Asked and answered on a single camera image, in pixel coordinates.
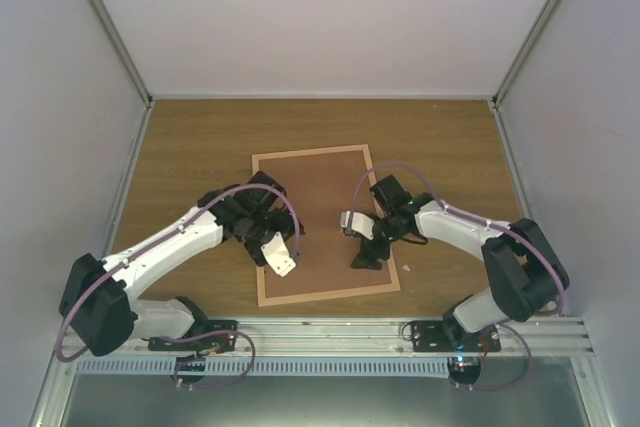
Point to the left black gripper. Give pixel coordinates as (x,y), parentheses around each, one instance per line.
(285,220)

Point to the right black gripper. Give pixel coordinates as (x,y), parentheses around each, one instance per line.
(370,261)

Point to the brown frame backing board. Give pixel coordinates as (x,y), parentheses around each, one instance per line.
(320,185)

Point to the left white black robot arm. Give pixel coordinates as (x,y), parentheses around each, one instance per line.
(102,301)

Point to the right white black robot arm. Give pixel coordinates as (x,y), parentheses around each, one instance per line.
(523,271)

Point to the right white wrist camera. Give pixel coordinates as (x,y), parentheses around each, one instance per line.
(358,224)

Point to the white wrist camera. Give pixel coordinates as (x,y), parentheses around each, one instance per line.
(358,224)
(277,256)

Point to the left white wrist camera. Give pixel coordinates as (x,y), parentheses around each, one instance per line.
(277,256)

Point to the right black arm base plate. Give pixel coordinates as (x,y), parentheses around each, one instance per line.
(430,336)

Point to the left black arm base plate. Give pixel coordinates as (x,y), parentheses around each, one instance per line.
(203,337)

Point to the aluminium front mounting rail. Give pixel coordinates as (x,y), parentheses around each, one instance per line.
(389,337)

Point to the slotted grey cable duct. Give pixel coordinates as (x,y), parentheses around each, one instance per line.
(268,366)

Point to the left aluminium corner post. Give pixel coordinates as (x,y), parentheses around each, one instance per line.
(113,36)

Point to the aluminium corner post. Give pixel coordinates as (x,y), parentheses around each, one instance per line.
(113,36)
(534,34)

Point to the right aluminium corner post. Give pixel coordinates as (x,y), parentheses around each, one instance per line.
(534,34)

